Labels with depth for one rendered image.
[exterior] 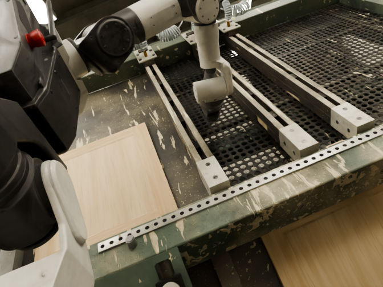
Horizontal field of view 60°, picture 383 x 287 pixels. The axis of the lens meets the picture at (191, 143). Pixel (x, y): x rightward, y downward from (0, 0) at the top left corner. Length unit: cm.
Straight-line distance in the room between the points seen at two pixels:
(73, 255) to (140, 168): 70
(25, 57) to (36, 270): 35
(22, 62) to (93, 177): 69
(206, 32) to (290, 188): 49
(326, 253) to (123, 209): 66
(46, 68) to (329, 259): 97
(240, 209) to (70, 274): 51
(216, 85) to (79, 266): 70
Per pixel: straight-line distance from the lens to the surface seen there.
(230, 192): 94
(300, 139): 105
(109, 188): 117
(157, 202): 103
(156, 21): 88
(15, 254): 114
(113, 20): 79
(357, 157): 103
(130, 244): 90
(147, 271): 88
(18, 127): 55
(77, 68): 81
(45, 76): 68
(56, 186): 54
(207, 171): 99
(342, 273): 121
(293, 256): 116
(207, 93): 105
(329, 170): 98
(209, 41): 100
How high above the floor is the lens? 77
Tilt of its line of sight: 18 degrees up
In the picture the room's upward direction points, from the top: 23 degrees counter-clockwise
